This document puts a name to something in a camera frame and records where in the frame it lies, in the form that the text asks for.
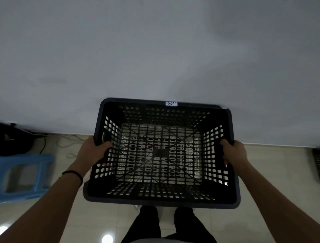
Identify person's left hand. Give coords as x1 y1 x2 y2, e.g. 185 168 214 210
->
74 136 113 174

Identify person's right hand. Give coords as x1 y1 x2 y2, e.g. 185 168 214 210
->
219 139 250 171

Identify black perforated plastic basket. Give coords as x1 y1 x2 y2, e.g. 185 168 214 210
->
83 98 241 210

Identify person's right forearm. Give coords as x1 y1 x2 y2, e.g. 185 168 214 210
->
235 161 320 243

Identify person's left forearm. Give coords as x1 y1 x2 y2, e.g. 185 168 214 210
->
0 162 89 243

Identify black wrist band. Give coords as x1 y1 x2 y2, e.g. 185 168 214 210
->
61 170 83 187

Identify blue plastic stool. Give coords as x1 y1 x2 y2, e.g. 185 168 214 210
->
0 154 55 204

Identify black bag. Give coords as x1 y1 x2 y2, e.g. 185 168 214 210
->
0 122 35 157

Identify dark perforated crate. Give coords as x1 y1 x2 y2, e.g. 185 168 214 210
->
311 147 320 182

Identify person's black trousers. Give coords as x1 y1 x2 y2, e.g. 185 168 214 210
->
121 206 217 243

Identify white cable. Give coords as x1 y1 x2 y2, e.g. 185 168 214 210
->
15 128 88 159

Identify black cable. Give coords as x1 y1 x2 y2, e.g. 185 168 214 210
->
30 132 47 155

